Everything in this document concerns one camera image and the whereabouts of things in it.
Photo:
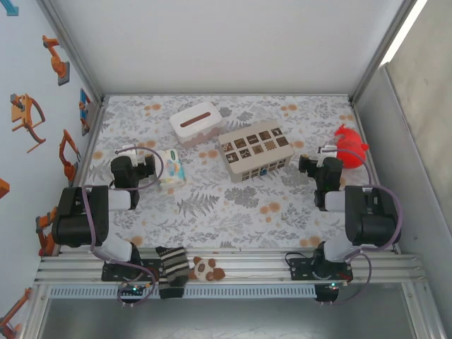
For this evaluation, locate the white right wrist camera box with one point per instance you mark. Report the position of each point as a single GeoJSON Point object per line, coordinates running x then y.
{"type": "Point", "coordinates": [327, 149]}

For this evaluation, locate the striped sock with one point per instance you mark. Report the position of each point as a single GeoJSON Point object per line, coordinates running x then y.
{"type": "Point", "coordinates": [172, 268]}

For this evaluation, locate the white tissue box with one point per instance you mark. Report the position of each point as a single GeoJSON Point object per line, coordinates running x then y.
{"type": "Point", "coordinates": [196, 121]}

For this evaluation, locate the blue padlock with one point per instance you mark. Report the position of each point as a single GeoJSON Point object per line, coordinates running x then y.
{"type": "Point", "coordinates": [263, 172]}

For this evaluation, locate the wet wipes pack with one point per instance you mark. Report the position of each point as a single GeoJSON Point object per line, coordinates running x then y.
{"type": "Point", "coordinates": [172, 171]}

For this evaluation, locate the panda plush toy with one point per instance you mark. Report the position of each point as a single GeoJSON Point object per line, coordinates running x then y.
{"type": "Point", "coordinates": [205, 270]}

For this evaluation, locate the red plush toy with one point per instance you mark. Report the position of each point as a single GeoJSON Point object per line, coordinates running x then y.
{"type": "Point", "coordinates": [349, 152]}

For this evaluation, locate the orange gripper claw wall sticker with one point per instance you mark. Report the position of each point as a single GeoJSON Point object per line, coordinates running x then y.
{"type": "Point", "coordinates": [26, 116]}

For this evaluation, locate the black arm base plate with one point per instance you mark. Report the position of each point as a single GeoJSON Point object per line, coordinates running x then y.
{"type": "Point", "coordinates": [300, 268]}
{"type": "Point", "coordinates": [116, 272]}

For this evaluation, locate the floral tablecloth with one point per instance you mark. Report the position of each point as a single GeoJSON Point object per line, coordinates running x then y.
{"type": "Point", "coordinates": [226, 212]}

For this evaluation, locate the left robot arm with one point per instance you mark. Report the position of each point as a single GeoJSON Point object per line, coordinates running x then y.
{"type": "Point", "coordinates": [74, 219]}

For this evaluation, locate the aluminium corner post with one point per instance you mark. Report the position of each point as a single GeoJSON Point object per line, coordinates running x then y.
{"type": "Point", "coordinates": [385, 46]}
{"type": "Point", "coordinates": [76, 56]}

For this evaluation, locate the blue and orange wall sticker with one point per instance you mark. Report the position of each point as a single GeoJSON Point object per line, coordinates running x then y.
{"type": "Point", "coordinates": [84, 113]}

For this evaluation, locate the aluminium rail frame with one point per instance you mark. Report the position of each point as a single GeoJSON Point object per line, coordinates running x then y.
{"type": "Point", "coordinates": [247, 265]}

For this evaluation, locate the cream box with picture tiles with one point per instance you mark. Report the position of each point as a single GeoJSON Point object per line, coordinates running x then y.
{"type": "Point", "coordinates": [254, 152]}

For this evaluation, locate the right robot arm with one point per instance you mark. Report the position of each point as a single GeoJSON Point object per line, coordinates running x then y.
{"type": "Point", "coordinates": [370, 219]}

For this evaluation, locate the circuit board with led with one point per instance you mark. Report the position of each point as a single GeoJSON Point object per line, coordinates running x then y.
{"type": "Point", "coordinates": [134, 290]}
{"type": "Point", "coordinates": [330, 287]}

